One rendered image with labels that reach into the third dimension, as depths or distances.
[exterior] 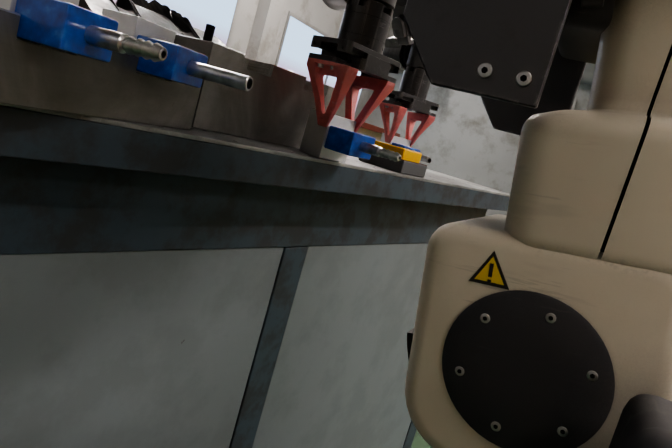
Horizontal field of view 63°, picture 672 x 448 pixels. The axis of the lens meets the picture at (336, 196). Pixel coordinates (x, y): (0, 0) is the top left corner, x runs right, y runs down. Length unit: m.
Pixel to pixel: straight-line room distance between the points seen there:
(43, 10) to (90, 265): 0.25
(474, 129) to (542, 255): 9.52
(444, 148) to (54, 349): 9.54
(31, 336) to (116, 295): 0.08
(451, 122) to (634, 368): 9.64
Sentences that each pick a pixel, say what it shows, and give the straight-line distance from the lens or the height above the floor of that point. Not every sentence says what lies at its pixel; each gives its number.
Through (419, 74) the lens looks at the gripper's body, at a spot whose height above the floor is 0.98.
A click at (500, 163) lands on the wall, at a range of 9.75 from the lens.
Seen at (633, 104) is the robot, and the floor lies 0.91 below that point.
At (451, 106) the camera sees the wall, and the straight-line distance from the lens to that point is 10.02.
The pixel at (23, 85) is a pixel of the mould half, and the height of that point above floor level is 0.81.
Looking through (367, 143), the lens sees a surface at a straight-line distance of 0.64.
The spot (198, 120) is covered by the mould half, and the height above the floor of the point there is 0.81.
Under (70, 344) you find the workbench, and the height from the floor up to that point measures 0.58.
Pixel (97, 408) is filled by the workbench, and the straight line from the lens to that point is 0.65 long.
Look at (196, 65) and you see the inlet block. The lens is 0.46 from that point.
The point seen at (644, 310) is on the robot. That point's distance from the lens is 0.37.
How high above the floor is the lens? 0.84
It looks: 7 degrees down
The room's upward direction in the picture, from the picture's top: 16 degrees clockwise
